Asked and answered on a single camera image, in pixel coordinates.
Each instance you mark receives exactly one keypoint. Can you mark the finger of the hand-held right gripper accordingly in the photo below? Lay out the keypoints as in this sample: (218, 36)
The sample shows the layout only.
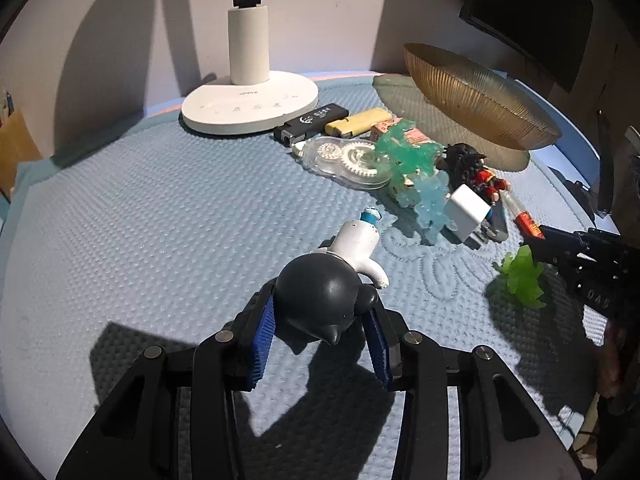
(575, 240)
(550, 260)

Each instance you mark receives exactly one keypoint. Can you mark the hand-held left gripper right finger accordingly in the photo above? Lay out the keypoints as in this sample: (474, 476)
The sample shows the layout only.
(376, 350)

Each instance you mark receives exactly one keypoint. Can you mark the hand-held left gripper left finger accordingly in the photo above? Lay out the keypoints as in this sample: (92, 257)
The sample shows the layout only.
(262, 340)

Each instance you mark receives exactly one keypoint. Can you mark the green plastic leaf toy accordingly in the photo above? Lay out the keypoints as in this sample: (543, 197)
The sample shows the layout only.
(522, 280)

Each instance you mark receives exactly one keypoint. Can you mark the black and white toy figure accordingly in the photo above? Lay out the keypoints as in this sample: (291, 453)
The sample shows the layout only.
(320, 295)

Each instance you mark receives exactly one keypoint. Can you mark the red and black small figurine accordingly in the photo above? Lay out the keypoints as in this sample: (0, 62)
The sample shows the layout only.
(480, 177)

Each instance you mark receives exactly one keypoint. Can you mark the amber ribbed glass plate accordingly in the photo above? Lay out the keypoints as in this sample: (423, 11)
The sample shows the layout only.
(475, 100)

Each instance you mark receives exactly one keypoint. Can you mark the green translucent toy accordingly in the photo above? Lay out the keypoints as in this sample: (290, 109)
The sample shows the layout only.
(407, 157)

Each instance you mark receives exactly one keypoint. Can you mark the clear correction tape dispenser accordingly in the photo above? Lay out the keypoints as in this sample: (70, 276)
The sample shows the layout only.
(345, 160)

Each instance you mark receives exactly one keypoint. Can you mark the black lighter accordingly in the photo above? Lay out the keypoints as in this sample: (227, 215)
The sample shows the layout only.
(312, 121)

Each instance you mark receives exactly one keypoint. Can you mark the grey metal object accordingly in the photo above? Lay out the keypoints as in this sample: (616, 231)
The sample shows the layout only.
(496, 230)

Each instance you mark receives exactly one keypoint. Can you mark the white charger plug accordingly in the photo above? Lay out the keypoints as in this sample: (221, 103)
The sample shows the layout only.
(465, 210)

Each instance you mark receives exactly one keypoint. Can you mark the light blue translucent toy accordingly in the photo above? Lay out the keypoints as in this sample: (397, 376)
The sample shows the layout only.
(430, 205)

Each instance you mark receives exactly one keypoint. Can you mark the blue textured mat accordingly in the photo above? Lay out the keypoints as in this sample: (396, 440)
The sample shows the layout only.
(150, 210)

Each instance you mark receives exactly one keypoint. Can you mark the pink small box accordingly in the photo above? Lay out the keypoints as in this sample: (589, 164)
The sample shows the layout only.
(382, 129)

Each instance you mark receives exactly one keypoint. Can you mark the yellow lighter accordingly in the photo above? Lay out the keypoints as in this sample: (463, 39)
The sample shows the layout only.
(357, 122)

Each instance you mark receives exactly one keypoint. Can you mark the black monitor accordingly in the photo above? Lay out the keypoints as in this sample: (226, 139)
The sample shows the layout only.
(530, 10)

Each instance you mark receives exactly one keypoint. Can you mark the white desk lamp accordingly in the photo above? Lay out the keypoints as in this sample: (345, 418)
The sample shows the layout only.
(250, 105)

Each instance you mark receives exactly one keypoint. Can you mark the brown cardboard box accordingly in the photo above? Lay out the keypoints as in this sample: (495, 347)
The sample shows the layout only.
(17, 140)

